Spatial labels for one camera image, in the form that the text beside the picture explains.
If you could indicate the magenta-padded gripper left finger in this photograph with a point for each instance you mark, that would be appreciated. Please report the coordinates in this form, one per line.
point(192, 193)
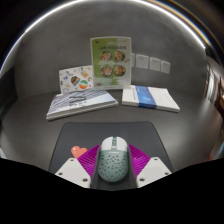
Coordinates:
point(71, 171)

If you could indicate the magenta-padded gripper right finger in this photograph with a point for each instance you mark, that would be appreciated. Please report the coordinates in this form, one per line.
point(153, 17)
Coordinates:
point(153, 171)

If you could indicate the green and white computer mouse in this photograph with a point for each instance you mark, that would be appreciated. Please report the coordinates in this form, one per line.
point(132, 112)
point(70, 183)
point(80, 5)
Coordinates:
point(113, 163)

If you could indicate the dark grey mouse pad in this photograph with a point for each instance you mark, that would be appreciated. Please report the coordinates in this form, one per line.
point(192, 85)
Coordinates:
point(140, 136)

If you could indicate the grey striped magazine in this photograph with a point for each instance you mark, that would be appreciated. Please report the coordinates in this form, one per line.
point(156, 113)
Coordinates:
point(78, 103)

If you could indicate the white book with blue band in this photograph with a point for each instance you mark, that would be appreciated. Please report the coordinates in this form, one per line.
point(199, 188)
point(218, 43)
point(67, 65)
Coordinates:
point(150, 98)

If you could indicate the green food menu stand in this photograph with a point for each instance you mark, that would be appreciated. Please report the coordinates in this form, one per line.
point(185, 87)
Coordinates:
point(111, 61)

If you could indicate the white wall socket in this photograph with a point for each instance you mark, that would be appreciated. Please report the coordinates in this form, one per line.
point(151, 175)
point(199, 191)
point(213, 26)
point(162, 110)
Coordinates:
point(165, 67)
point(142, 61)
point(133, 60)
point(155, 64)

